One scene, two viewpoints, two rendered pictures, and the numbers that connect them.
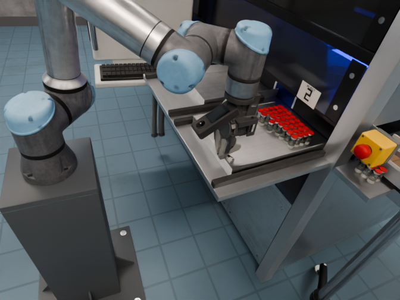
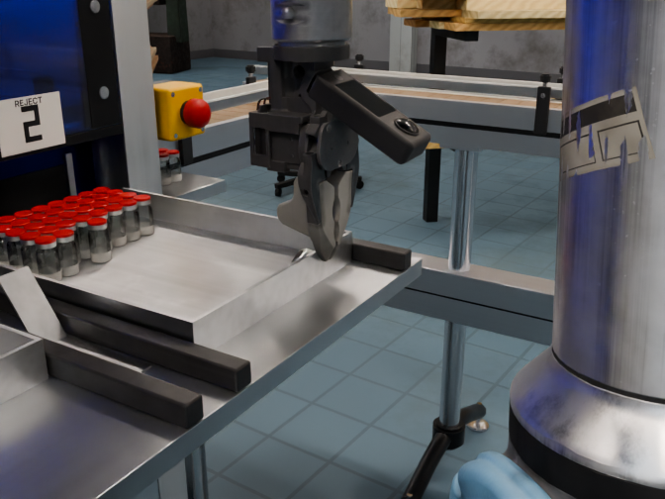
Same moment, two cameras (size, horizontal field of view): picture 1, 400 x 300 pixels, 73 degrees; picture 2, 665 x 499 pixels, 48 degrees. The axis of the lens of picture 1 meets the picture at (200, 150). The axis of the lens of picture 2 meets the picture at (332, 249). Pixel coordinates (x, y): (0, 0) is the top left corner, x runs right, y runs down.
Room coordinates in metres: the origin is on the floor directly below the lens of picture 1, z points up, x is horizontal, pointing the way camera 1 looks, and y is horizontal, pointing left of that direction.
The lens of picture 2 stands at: (0.90, 0.56, 1.18)
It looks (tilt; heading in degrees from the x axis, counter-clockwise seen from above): 20 degrees down; 241
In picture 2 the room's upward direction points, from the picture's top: straight up
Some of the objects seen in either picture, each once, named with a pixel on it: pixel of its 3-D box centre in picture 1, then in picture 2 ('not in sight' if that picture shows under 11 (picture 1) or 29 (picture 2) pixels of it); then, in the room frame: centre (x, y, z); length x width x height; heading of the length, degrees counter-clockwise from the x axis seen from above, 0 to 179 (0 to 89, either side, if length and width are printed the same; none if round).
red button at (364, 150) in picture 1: (363, 151); (194, 113); (0.58, -0.43, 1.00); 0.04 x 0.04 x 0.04; 30
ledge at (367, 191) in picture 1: (365, 178); (161, 188); (0.61, -0.51, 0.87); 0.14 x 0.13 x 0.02; 120
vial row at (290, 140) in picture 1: (277, 127); (92, 234); (0.77, -0.25, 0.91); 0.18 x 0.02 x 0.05; 31
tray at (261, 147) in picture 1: (255, 133); (151, 254); (0.72, -0.17, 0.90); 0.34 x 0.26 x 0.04; 121
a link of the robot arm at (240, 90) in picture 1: (240, 84); (309, 21); (0.58, -0.07, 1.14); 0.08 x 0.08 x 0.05
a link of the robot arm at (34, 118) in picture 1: (36, 121); not in sight; (0.55, 0.45, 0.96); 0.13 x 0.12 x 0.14; 169
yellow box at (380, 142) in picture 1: (374, 147); (169, 110); (0.60, -0.47, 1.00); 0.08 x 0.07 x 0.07; 120
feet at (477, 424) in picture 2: not in sight; (447, 446); (-0.10, -0.67, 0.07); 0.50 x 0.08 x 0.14; 30
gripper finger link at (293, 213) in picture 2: (225, 141); (303, 218); (0.59, -0.07, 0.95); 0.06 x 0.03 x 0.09; 120
